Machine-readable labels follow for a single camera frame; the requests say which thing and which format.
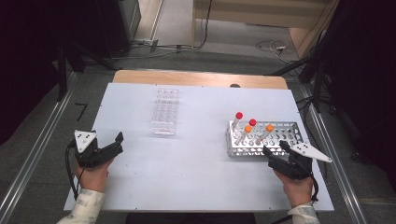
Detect black floor cable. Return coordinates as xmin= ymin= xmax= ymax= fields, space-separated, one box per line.
xmin=191 ymin=0 xmax=214 ymax=50

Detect metal floor rail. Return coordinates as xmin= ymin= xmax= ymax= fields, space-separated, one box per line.
xmin=298 ymin=83 xmax=369 ymax=224
xmin=0 ymin=72 xmax=79 ymax=220

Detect light wooden cabinet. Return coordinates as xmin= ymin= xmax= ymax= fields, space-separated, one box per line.
xmin=191 ymin=0 xmax=340 ymax=59

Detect left hand-held gripper cable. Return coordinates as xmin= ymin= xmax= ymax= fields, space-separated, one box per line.
xmin=64 ymin=140 xmax=80 ymax=201

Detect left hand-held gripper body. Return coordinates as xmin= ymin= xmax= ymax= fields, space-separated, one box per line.
xmin=73 ymin=129 xmax=110 ymax=169

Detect red-capped test tube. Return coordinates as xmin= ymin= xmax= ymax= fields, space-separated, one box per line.
xmin=244 ymin=118 xmax=258 ymax=138
xmin=230 ymin=111 xmax=244 ymax=132

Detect white floor cable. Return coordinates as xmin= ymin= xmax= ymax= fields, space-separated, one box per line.
xmin=255 ymin=39 xmax=301 ymax=65

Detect grey floor cable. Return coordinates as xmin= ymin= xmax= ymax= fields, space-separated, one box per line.
xmin=111 ymin=42 xmax=194 ymax=61

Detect black stand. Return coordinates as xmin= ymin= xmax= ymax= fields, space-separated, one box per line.
xmin=55 ymin=41 xmax=120 ymax=103

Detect right hand-held gripper cable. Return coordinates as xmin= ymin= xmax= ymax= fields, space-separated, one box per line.
xmin=309 ymin=172 xmax=320 ymax=203

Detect person's left hand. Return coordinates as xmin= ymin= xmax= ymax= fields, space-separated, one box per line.
xmin=76 ymin=159 xmax=111 ymax=193

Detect dark cabinet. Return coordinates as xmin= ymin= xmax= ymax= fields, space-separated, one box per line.
xmin=95 ymin=0 xmax=143 ymax=60

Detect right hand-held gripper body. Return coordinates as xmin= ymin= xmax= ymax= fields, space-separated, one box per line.
xmin=269 ymin=142 xmax=333 ymax=181

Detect hand-held gripper cable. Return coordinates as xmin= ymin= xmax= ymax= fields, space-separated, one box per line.
xmin=309 ymin=172 xmax=320 ymax=203
xmin=64 ymin=140 xmax=80 ymax=201

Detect person's right hand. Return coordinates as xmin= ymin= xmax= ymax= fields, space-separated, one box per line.
xmin=273 ymin=169 xmax=315 ymax=209

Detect orange-capped test tube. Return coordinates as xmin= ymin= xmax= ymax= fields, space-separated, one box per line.
xmin=233 ymin=124 xmax=253 ymax=147
xmin=255 ymin=123 xmax=275 ymax=147

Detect perforated metal tube rack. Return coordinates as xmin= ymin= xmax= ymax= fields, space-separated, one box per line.
xmin=225 ymin=120 xmax=304 ymax=158

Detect clear plastic tube rack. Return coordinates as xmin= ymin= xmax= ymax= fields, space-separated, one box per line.
xmin=150 ymin=88 xmax=181 ymax=136

